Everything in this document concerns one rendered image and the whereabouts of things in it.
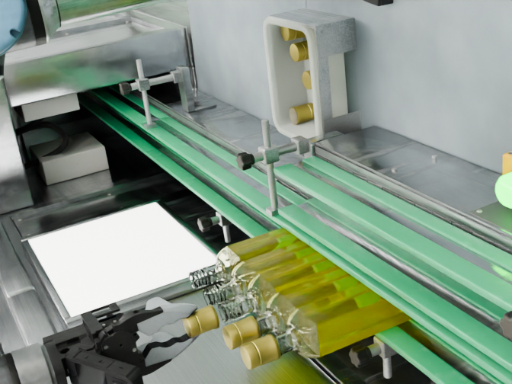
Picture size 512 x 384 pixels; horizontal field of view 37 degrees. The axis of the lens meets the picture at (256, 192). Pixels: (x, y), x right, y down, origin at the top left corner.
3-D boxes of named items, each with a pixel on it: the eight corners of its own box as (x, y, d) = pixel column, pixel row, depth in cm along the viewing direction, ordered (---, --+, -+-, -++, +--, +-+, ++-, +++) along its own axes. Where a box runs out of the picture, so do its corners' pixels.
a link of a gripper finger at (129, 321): (156, 297, 105) (97, 327, 102) (160, 302, 104) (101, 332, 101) (166, 323, 107) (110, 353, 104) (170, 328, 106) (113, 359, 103)
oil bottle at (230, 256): (324, 241, 133) (214, 280, 125) (321, 212, 131) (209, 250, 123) (341, 253, 128) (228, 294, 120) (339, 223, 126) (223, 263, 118)
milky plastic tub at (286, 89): (311, 120, 151) (273, 130, 148) (301, 7, 143) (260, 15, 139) (360, 141, 137) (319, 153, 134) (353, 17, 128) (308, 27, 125)
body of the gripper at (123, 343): (119, 298, 109) (36, 326, 105) (139, 325, 102) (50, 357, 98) (128, 341, 112) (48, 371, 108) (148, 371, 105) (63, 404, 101)
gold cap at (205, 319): (211, 321, 111) (184, 331, 110) (207, 300, 110) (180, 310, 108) (221, 332, 109) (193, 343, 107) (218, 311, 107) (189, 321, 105)
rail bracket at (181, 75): (209, 109, 192) (126, 130, 183) (200, 43, 185) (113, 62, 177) (217, 113, 188) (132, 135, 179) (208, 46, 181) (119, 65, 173)
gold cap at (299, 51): (308, 37, 140) (288, 42, 139) (318, 39, 137) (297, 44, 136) (310, 56, 142) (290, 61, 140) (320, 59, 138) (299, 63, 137)
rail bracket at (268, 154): (305, 198, 134) (243, 219, 129) (297, 107, 127) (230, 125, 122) (315, 203, 131) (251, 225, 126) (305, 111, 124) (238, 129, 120)
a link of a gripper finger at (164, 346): (188, 315, 114) (129, 328, 110) (203, 334, 109) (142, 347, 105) (188, 333, 115) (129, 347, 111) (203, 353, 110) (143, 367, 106)
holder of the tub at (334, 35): (315, 144, 153) (282, 154, 151) (303, 8, 143) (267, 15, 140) (364, 167, 139) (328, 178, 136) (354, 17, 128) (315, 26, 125)
